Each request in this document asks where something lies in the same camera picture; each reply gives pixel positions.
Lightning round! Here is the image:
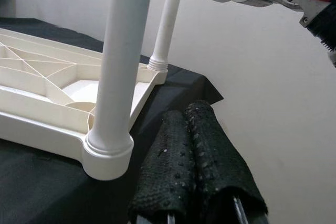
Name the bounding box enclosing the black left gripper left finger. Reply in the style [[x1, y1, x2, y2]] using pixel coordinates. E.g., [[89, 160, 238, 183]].
[[128, 110, 196, 224]]

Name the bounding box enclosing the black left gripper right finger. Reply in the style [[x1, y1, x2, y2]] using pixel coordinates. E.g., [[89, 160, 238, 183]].
[[183, 100, 269, 224]]

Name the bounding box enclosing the white plastic table leg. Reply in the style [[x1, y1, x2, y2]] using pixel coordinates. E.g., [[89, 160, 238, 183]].
[[148, 0, 182, 72], [84, 0, 155, 156]]

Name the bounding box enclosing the black tablecloth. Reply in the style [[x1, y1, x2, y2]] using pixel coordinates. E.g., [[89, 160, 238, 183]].
[[0, 18, 225, 224]]

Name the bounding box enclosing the white plastic table top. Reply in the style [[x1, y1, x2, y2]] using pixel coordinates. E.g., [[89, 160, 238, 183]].
[[0, 27, 167, 182]]

